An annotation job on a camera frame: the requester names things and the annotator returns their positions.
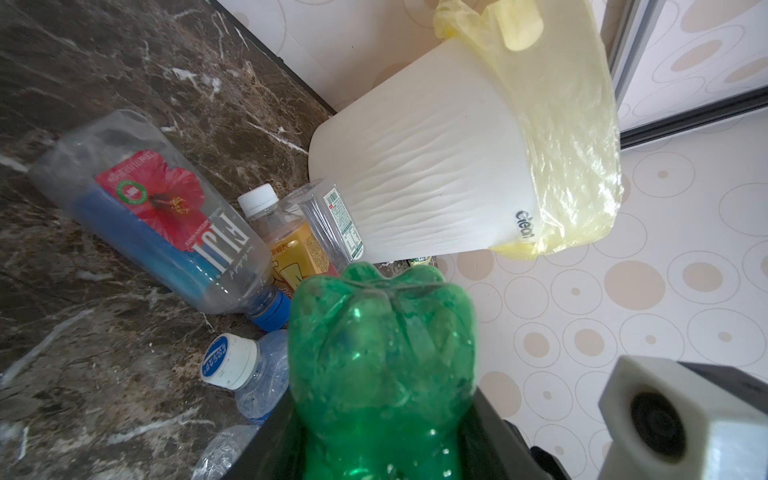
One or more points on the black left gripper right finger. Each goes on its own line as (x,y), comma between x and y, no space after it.
(490,449)

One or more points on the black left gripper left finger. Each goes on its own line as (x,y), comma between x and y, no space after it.
(277,451)

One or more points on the green soda bottle yellow cap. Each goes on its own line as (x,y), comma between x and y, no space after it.
(382,371)

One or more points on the Fiji water bottle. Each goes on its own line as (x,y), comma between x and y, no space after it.
(124,181)

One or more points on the white ribbed waste bin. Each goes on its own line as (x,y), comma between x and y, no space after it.
(431,162)

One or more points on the crumpled clear plastic bottle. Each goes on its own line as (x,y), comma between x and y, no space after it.
(223,451)

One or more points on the blue label bottle white cap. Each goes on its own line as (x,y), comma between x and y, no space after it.
(256,371)

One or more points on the orange juice bottle red label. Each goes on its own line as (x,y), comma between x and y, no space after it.
(295,252)

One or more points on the clear square bottle green label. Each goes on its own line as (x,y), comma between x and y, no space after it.
(321,204)

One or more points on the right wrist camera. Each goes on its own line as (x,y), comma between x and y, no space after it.
(681,420)

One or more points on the black right corner post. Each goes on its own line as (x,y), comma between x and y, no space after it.
(680,65)

